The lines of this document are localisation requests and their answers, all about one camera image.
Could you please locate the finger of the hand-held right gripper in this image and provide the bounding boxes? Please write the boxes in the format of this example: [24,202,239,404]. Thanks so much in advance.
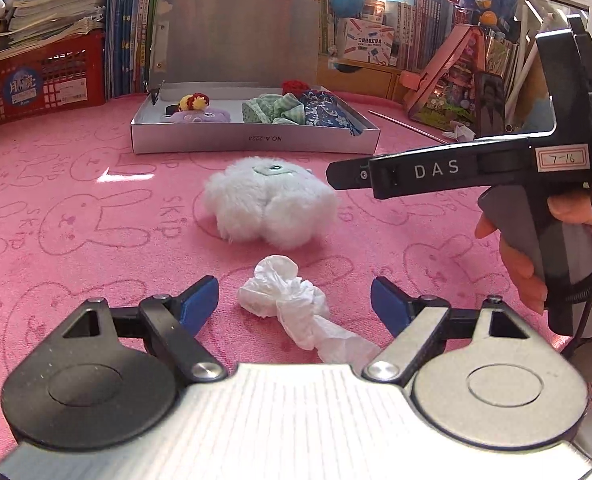
[326,156,374,191]

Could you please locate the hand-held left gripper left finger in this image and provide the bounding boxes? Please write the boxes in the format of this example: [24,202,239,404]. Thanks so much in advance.
[63,276,229,386]

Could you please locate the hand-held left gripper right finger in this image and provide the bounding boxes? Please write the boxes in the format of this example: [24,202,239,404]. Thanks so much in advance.
[362,276,532,386]

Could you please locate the white tissue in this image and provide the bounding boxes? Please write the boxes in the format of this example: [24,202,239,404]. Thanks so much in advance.
[237,255,381,365]

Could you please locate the white fluffy plush toy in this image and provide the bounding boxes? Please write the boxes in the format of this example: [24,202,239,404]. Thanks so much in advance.
[203,156,339,251]

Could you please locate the silver cardboard box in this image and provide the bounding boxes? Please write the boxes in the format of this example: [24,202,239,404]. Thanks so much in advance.
[130,0,381,155]

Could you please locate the person's right hand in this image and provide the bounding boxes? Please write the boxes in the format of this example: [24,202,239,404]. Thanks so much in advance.
[475,194,592,316]

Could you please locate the blue patterned cloth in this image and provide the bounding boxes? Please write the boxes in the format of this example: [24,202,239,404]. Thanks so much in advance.
[296,89,364,137]

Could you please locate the wooden desktop drawer shelf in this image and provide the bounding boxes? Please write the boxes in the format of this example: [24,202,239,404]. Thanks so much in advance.
[318,55,417,103]

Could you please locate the green checked cloth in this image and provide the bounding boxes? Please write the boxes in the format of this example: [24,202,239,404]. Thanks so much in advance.
[241,92,307,125]

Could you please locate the rolled white paper tubes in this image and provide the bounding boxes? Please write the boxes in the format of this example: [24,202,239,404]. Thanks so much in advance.
[506,0,559,133]

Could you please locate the folded white paper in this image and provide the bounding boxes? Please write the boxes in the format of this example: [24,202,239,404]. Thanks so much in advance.
[443,121,477,143]

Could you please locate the pink toy gift box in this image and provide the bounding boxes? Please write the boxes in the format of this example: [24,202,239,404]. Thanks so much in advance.
[401,25,487,128]

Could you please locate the white label printer box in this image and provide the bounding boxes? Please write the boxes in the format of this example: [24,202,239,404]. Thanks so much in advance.
[336,17,395,67]

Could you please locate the pink bunny print towel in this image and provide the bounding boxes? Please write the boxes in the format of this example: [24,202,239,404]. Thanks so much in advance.
[0,67,592,466]

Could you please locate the purple plush toy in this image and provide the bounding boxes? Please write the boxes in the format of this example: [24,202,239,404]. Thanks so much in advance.
[168,106,233,124]

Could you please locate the row of dark books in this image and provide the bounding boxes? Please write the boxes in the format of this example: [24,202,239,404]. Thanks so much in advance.
[376,0,469,73]

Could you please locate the yellow red plush flower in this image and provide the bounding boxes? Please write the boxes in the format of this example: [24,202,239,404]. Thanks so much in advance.
[177,92,211,112]

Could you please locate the blue plush ball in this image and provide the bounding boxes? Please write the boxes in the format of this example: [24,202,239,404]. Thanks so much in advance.
[331,0,367,18]

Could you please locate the row of blue books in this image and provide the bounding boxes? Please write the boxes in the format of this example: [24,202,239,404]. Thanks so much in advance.
[103,0,177,101]

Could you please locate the red plastic crate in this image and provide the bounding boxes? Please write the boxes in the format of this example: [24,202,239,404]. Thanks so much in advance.
[0,30,107,127]

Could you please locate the pile of worn books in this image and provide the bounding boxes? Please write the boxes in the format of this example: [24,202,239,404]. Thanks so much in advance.
[0,0,109,63]

